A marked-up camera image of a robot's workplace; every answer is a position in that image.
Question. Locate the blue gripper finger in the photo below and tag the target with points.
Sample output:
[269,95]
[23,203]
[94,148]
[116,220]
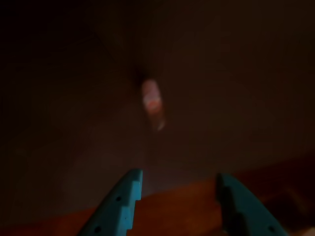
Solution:
[115,209]
[246,214]

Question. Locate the small glass vial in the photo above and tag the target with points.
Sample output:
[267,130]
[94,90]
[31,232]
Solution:
[152,100]

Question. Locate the dark grey mat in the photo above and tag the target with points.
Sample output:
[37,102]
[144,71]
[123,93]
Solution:
[73,98]

